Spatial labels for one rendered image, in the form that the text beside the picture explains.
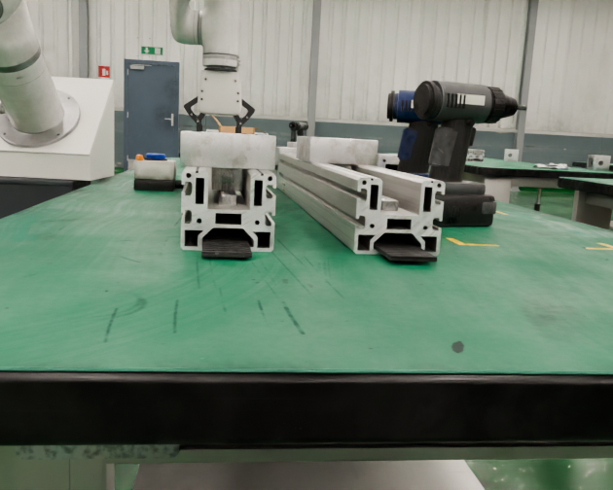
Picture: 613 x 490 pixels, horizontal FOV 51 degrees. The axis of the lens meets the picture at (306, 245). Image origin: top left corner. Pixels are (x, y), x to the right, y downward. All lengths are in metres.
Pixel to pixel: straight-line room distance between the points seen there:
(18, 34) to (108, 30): 11.28
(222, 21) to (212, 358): 1.20
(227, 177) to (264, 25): 11.87
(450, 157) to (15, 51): 0.89
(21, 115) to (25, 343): 1.18
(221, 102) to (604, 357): 1.20
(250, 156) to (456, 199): 0.37
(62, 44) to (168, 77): 1.95
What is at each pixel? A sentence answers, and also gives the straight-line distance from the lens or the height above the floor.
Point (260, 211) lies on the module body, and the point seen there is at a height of 0.82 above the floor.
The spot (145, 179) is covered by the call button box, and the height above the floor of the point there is 0.80.
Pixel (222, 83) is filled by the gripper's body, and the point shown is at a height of 1.01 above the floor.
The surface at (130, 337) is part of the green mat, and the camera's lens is 0.41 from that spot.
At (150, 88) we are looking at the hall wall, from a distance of 12.50.
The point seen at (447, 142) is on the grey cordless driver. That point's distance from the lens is 1.01.
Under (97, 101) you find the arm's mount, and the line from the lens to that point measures 1.65.
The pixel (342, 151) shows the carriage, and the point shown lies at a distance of 1.03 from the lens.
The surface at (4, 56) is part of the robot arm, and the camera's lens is 1.46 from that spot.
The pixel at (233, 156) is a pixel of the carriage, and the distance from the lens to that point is 0.75.
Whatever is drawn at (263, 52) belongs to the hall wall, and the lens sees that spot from 12.55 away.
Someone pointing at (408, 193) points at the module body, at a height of 0.85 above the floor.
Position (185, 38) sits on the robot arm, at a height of 1.11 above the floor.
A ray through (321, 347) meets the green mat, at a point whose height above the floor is 0.78.
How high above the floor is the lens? 0.91
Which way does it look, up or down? 10 degrees down
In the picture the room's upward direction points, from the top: 3 degrees clockwise
